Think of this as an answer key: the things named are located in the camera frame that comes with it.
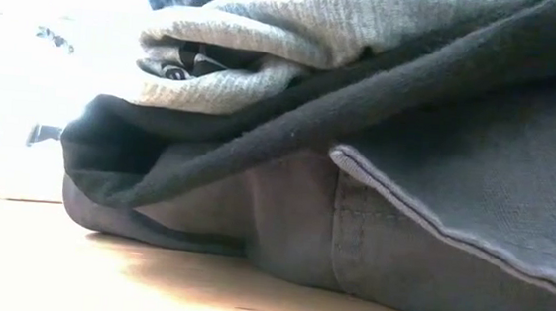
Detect white folded garment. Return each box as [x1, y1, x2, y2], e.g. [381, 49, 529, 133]
[0, 141, 69, 205]

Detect light grey sweatshirt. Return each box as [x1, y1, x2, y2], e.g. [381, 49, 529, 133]
[131, 0, 546, 142]

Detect black garment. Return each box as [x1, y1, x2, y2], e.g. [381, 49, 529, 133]
[55, 0, 556, 245]

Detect dark grey pants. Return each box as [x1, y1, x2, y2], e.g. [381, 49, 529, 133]
[52, 33, 556, 311]

